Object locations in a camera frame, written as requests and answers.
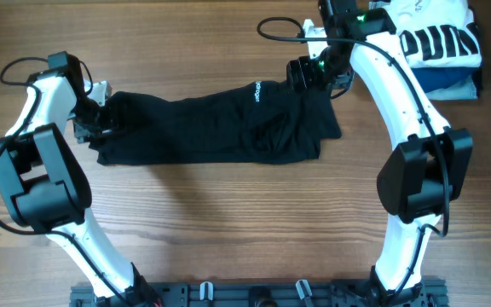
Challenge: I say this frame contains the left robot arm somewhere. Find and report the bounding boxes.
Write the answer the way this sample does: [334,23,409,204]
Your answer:
[0,51,163,306]

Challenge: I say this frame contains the white Puma t-shirt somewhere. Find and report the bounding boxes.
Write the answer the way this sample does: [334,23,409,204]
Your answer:
[368,0,482,68]

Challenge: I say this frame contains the light blue folded jeans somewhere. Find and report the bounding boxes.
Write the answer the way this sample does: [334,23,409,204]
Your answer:
[426,76,478,101]

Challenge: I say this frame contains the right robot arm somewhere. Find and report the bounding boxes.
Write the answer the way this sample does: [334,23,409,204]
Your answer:
[287,1,473,306]

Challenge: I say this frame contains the dark blue folded garment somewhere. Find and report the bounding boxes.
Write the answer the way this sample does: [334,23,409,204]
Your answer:
[412,67,476,93]

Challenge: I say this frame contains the black t-shirt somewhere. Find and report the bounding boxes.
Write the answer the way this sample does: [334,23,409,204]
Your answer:
[89,81,342,165]

